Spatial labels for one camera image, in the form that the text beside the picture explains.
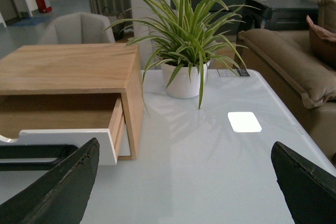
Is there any brown cushion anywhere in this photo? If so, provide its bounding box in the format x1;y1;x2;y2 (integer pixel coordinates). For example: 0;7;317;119
306;15;335;69

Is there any black label sticker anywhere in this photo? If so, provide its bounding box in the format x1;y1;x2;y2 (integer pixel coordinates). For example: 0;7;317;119
236;69;250;77

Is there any grey armchair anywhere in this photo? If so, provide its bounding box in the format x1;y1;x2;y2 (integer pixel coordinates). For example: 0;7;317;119
38;12;115;45

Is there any wooden drawer cabinet box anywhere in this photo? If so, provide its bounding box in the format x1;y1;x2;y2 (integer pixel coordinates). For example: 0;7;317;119
1;43;143;161

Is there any brown sofa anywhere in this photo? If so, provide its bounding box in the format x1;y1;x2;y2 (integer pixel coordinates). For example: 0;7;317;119
237;0;335;163

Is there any green spider plant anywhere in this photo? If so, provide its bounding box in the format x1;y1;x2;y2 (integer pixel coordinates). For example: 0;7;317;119
102;0;260;110

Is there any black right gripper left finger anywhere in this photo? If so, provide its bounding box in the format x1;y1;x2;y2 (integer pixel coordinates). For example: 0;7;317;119
1;138;100;223

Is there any black side cabinet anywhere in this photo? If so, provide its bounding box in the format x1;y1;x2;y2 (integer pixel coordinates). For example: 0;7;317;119
238;0;318;32

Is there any white front wooden drawer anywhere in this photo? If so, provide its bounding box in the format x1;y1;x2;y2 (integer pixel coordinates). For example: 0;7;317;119
0;95;125;166

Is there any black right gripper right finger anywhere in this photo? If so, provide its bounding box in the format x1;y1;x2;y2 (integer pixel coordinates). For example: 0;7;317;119
271;142;335;223

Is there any white plant pot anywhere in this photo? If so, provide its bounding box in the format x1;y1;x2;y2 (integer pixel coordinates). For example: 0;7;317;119
161;63;203;99

